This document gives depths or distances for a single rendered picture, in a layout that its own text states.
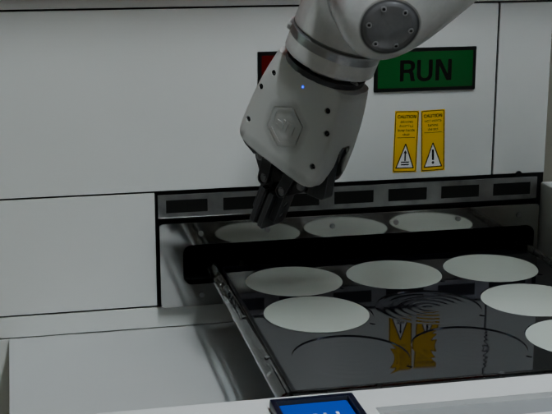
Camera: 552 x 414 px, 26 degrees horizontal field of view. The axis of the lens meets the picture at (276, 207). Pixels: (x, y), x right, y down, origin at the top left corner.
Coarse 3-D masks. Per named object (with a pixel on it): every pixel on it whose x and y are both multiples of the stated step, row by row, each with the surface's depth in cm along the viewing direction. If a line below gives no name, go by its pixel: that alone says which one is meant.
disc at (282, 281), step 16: (256, 272) 126; (272, 272) 126; (288, 272) 126; (304, 272) 126; (320, 272) 126; (256, 288) 121; (272, 288) 121; (288, 288) 121; (304, 288) 121; (320, 288) 121; (336, 288) 121
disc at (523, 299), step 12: (492, 288) 121; (504, 288) 121; (516, 288) 121; (528, 288) 121; (540, 288) 121; (492, 300) 118; (504, 300) 118; (516, 300) 118; (528, 300) 118; (540, 300) 118; (516, 312) 114; (528, 312) 114; (540, 312) 114
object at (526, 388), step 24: (432, 384) 82; (456, 384) 82; (480, 384) 82; (504, 384) 82; (528, 384) 82; (168, 408) 78; (192, 408) 78; (216, 408) 78; (240, 408) 78; (264, 408) 78; (384, 408) 78; (408, 408) 78; (432, 408) 79; (456, 408) 79; (480, 408) 79; (504, 408) 79; (528, 408) 79
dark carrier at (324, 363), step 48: (240, 288) 121; (384, 288) 121; (432, 288) 121; (480, 288) 121; (288, 336) 108; (336, 336) 108; (384, 336) 108; (432, 336) 108; (480, 336) 108; (288, 384) 98; (336, 384) 97
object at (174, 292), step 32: (160, 224) 129; (192, 224) 130; (224, 224) 130; (256, 224) 131; (288, 224) 132; (320, 224) 133; (352, 224) 134; (384, 224) 134; (416, 224) 135; (448, 224) 136; (480, 224) 137; (512, 224) 138; (160, 256) 130; (160, 288) 131; (192, 288) 131
